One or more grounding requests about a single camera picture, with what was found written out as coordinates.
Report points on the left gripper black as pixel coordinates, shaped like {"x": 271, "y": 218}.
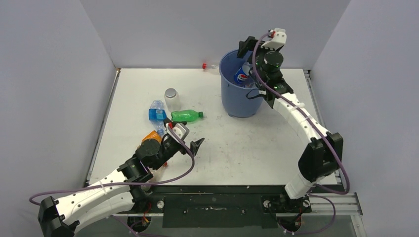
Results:
{"x": 194, "y": 145}

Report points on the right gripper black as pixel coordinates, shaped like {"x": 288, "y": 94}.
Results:
{"x": 244, "y": 46}

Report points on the pepsi bottle blue cap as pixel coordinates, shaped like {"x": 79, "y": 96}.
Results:
{"x": 242, "y": 77}

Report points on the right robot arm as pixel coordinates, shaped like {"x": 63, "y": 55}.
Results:
{"x": 322, "y": 155}

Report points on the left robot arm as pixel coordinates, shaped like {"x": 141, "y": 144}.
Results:
{"x": 117, "y": 192}

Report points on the blue plastic bin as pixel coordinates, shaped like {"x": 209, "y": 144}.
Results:
{"x": 238, "y": 101}

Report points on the green plastic bottle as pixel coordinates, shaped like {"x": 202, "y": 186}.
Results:
{"x": 186, "y": 116}

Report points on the small orange bottle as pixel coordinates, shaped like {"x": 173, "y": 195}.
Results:
{"x": 152, "y": 135}

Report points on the clear jar silver lid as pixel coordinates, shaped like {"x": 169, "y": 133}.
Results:
{"x": 172, "y": 100}

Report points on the crushed blue label bottle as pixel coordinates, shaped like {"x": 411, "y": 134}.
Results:
{"x": 157, "y": 115}

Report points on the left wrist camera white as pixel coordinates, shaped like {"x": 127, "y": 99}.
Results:
{"x": 177, "y": 129}

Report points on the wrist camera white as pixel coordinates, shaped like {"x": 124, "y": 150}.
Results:
{"x": 177, "y": 129}
{"x": 278, "y": 38}

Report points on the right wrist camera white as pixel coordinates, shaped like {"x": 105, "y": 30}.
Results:
{"x": 278, "y": 38}

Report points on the red cap bottle by wall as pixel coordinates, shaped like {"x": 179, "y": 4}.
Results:
{"x": 211, "y": 68}

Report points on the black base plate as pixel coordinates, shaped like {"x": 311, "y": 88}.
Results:
{"x": 220, "y": 207}

